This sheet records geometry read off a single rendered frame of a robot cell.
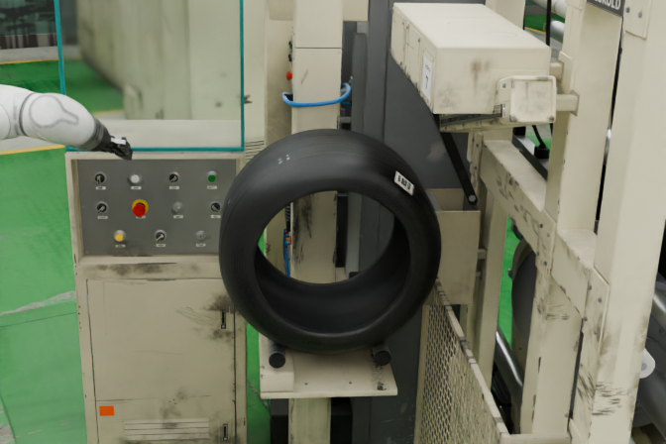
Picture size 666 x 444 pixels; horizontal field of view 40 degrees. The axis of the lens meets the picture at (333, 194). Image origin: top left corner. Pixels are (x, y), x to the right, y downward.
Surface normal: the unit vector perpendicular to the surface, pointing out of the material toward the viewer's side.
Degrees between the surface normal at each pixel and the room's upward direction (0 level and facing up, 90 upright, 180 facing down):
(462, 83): 90
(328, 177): 79
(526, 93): 72
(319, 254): 90
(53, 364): 0
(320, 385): 0
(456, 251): 90
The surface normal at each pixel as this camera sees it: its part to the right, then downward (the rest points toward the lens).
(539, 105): 0.09, 0.04
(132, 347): 0.09, 0.35
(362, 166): 0.26, -0.44
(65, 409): 0.03, -0.94
